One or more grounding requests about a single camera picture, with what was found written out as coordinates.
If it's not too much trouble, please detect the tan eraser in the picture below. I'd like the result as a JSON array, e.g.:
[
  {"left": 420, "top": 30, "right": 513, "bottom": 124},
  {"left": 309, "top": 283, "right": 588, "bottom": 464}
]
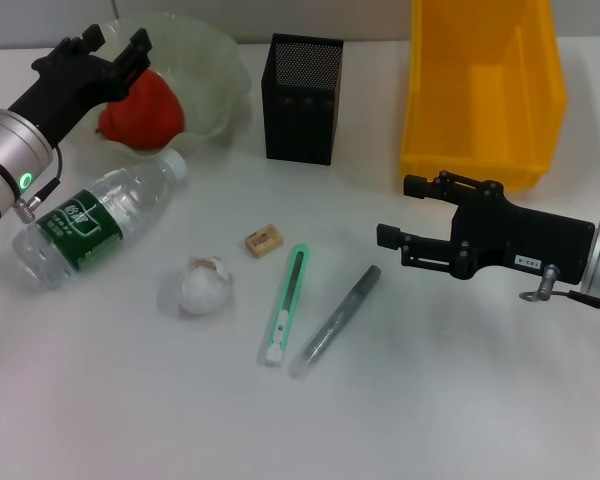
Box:
[{"left": 243, "top": 224, "right": 285, "bottom": 260}]

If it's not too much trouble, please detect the gripper silver connector cable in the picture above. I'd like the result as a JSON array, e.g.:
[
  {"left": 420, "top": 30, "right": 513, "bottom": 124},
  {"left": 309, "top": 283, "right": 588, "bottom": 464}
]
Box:
[
  {"left": 518, "top": 263, "right": 600, "bottom": 307},
  {"left": 13, "top": 149, "right": 64, "bottom": 222}
]

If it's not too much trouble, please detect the grey marker pen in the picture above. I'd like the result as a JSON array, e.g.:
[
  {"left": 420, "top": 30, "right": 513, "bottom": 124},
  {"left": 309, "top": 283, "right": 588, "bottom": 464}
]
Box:
[{"left": 288, "top": 264, "right": 382, "bottom": 379}]

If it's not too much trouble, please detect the left gripper silver connector cable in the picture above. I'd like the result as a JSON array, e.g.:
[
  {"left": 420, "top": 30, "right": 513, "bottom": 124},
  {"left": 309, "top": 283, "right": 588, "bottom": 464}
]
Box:
[{"left": 13, "top": 149, "right": 64, "bottom": 222}]

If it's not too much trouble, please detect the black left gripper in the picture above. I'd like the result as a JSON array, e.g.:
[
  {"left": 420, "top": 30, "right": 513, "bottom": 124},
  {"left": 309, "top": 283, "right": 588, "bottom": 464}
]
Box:
[{"left": 8, "top": 25, "right": 155, "bottom": 148}]

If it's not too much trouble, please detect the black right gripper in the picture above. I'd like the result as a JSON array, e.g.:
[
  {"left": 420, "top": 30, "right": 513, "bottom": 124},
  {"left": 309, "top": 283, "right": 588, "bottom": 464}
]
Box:
[{"left": 376, "top": 169, "right": 596, "bottom": 287}]

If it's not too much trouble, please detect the green utility knife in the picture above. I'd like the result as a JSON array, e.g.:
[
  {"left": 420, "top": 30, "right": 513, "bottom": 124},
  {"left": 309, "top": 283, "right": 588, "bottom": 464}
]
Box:
[{"left": 257, "top": 243, "right": 311, "bottom": 368}]

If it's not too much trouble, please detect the yellow plastic bin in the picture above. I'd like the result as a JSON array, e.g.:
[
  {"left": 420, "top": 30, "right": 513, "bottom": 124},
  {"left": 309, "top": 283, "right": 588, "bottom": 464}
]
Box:
[{"left": 398, "top": 0, "right": 569, "bottom": 194}]

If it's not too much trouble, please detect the clear water bottle green label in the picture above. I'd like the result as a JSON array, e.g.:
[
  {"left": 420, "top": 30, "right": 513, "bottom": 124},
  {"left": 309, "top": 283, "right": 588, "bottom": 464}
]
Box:
[{"left": 11, "top": 148, "right": 189, "bottom": 289}]

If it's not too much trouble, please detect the right gripper silver connector cable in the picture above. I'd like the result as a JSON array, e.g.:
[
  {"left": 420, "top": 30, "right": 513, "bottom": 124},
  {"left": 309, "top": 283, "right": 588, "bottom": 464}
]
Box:
[{"left": 518, "top": 263, "right": 600, "bottom": 307}]

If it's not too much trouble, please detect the pale green glass fruit plate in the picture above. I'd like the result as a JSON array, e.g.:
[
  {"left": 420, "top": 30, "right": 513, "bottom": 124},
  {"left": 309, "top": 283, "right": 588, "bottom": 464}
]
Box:
[{"left": 62, "top": 12, "right": 254, "bottom": 164}]

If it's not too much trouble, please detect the red-orange fruit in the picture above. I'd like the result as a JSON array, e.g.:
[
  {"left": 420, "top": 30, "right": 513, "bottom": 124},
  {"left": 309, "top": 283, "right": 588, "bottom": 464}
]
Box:
[{"left": 95, "top": 67, "right": 186, "bottom": 151}]

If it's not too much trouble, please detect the white paper ball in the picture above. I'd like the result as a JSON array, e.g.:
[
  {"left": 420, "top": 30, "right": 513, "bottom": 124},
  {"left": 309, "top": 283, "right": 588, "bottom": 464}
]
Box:
[{"left": 177, "top": 255, "right": 234, "bottom": 315}]

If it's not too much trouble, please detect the black mesh pen holder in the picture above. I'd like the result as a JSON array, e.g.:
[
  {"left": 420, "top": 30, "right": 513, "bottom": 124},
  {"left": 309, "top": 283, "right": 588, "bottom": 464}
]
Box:
[{"left": 259, "top": 33, "right": 345, "bottom": 166}]

